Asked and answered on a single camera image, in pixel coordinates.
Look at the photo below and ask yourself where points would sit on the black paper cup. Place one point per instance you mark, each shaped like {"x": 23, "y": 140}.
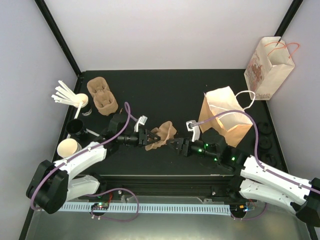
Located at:
{"x": 76, "y": 128}

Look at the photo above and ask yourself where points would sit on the brown paper bag white handles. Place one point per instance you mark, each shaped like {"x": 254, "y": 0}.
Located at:
{"x": 232, "y": 126}

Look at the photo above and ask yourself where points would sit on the right black corner post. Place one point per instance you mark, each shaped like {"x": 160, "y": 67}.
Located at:
{"x": 288, "y": 17}

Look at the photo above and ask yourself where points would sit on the black corner post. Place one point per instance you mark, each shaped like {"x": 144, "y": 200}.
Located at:
{"x": 288, "y": 17}
{"x": 46, "y": 13}

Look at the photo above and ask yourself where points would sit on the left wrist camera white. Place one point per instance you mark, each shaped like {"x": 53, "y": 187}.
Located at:
{"x": 140, "y": 122}

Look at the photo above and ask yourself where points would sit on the light blue cable duct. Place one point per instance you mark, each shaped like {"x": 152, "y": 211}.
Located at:
{"x": 150, "y": 208}

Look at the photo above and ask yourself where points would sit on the black aluminium frame rail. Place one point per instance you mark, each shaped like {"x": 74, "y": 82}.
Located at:
{"x": 220, "y": 188}

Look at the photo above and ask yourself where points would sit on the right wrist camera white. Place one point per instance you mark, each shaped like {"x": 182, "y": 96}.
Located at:
{"x": 194, "y": 129}

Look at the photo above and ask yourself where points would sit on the left black corner post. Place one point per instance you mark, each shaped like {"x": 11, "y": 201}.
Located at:
{"x": 46, "y": 13}

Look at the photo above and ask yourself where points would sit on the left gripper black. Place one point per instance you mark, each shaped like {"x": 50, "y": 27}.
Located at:
{"x": 142, "y": 139}

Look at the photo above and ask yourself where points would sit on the bundle of white wrapped straws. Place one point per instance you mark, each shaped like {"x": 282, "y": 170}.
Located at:
{"x": 64, "y": 95}

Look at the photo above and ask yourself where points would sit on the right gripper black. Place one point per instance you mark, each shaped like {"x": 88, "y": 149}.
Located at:
{"x": 182, "y": 141}

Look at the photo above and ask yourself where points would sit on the white printed paper bag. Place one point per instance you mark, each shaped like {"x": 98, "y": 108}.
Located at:
{"x": 268, "y": 68}

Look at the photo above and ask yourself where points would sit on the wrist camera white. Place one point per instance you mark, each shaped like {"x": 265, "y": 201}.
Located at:
{"x": 194, "y": 129}
{"x": 140, "y": 122}

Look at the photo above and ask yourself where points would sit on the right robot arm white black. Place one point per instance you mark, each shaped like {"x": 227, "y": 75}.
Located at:
{"x": 256, "y": 180}

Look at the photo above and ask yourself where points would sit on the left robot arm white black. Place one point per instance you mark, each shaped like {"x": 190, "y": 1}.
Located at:
{"x": 55, "y": 183}

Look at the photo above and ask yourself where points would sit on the stacked brown pulp cup carriers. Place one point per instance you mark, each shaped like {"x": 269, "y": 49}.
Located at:
{"x": 103, "y": 98}

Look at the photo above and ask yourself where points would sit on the small green circuit board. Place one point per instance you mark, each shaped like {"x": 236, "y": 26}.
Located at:
{"x": 100, "y": 206}

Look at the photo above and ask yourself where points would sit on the brown pulp cup carrier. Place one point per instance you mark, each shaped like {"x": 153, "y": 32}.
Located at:
{"x": 165, "y": 131}

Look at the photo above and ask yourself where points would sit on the paper cup holding stirrers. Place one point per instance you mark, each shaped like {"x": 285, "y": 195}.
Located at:
{"x": 86, "y": 108}

